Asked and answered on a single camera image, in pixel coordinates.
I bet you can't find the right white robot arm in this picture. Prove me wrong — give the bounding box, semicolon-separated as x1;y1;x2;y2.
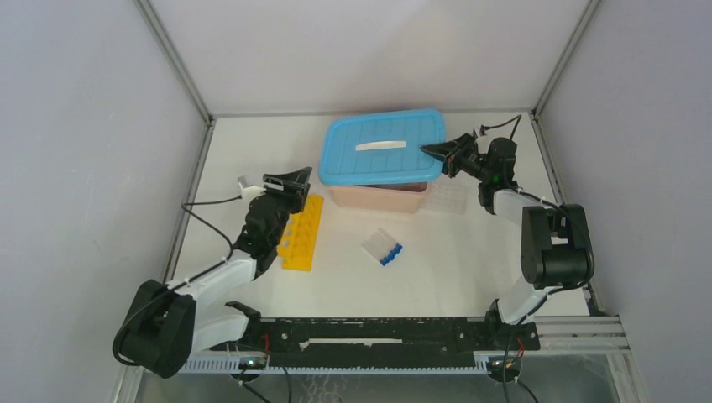
421;133;595;349

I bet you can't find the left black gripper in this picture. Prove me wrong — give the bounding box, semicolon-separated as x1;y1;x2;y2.
259;168;311;247

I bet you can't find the clear plastic well plate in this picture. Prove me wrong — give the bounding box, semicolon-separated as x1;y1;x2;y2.
421;183;468;215

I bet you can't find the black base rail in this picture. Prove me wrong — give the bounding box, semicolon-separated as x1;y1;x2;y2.
222;299;541;369

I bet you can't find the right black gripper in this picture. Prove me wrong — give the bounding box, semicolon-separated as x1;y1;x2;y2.
421;132;494;182

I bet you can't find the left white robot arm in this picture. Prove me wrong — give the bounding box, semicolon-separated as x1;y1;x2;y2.
112;166;312;379

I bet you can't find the pink plastic storage box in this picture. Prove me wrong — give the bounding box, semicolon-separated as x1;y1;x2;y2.
327;182;432;213

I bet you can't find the left black cable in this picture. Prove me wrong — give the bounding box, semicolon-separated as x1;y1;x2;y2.
111;196;243;369

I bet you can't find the blue plastic box lid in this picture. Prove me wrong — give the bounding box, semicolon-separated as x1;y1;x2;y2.
318;109;446;186

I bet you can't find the blue-capped tube bundle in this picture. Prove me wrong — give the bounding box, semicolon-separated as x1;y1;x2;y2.
361;228;403;267

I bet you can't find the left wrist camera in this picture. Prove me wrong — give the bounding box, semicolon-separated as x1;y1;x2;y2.
238;175;264;202

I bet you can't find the yellow test tube rack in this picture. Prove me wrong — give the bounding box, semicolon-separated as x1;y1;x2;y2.
277;195;324;272

